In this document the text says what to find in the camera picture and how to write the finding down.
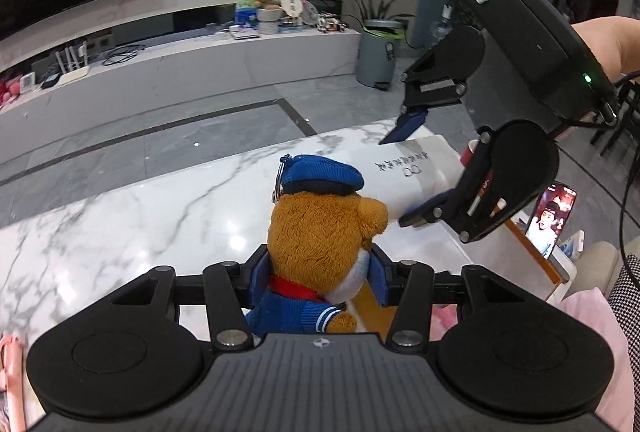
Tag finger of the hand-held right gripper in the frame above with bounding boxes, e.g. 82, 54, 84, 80
398, 131, 507, 244
378, 50, 468, 145

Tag black white toy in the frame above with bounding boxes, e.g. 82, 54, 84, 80
317, 12, 350, 34

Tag white phone stand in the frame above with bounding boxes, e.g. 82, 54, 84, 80
547, 256, 577, 285

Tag grey trash bin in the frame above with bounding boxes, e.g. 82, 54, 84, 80
355, 18, 405, 89

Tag black cables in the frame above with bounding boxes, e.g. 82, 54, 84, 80
102, 42, 147, 66

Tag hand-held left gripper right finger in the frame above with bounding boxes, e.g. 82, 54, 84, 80
367, 253, 526, 348

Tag red mug with wooden handle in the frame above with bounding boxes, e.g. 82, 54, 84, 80
459, 139, 496, 201

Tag long leaf green plant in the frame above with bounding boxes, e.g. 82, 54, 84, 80
337, 0, 421, 30

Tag brown sailor bear plush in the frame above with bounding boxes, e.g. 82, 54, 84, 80
244, 154, 389, 336

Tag small teddy bear in pot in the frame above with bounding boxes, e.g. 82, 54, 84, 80
249, 0, 284, 34

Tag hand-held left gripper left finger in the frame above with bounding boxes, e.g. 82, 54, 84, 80
95, 244, 271, 349

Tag clear water jug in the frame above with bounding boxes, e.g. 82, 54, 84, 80
429, 4, 457, 47

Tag orange shoe box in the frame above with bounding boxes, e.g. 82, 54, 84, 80
357, 207, 574, 343

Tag white router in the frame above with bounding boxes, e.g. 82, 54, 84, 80
53, 40, 92, 84

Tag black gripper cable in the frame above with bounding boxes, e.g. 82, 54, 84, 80
550, 70, 640, 273

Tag person's right forearm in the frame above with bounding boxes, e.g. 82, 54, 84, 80
569, 16, 640, 80

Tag pink selfie stick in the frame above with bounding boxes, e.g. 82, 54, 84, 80
0, 334, 25, 432

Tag long white box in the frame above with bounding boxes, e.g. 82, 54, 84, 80
350, 134, 468, 225

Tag cream cushion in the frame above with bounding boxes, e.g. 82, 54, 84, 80
574, 241, 626, 295

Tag houndstooth fabric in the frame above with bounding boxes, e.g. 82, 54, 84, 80
606, 254, 640, 416

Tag marble television stand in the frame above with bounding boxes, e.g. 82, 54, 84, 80
0, 27, 362, 151

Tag smartphone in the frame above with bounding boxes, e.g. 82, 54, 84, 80
525, 181, 579, 263

